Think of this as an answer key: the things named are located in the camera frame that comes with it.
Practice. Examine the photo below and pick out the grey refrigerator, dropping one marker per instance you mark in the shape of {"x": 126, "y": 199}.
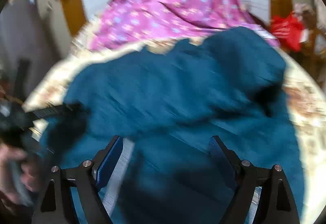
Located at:
{"x": 24, "y": 36}

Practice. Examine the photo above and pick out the purple floral bed sheet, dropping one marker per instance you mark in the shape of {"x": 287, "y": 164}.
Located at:
{"x": 126, "y": 21}

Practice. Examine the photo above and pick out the cream rose-print bed cover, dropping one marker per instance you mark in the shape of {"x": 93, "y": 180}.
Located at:
{"x": 305, "y": 106}

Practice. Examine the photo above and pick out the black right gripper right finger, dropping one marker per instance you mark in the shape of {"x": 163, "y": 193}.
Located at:
{"x": 260, "y": 194}

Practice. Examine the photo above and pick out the person's left hand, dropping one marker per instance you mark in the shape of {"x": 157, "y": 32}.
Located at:
{"x": 20, "y": 175}

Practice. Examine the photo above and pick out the red plastic bag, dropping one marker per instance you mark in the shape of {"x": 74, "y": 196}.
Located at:
{"x": 288, "y": 31}

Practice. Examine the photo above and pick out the teal blue puffer jacket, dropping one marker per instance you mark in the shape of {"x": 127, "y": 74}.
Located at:
{"x": 169, "y": 106}

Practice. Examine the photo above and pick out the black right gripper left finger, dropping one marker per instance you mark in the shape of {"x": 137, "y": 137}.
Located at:
{"x": 55, "y": 203}

